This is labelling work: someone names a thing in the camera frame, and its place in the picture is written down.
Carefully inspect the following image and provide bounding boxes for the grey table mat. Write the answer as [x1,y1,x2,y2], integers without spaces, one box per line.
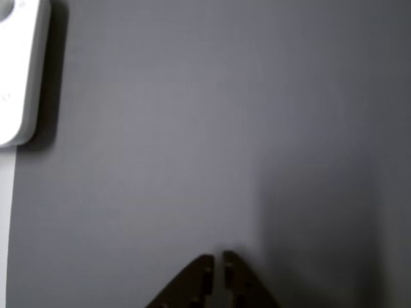
[5,0,411,308]

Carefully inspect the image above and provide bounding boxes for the white tray with round dimples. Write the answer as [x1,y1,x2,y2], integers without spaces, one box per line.
[0,0,53,149]

